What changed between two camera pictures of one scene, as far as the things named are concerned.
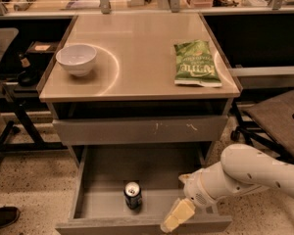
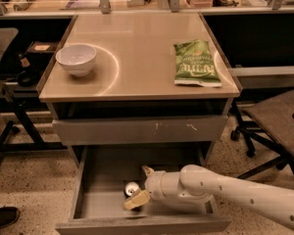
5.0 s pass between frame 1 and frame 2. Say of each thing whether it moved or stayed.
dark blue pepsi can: stayed
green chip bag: stayed
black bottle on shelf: stayed
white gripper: moved
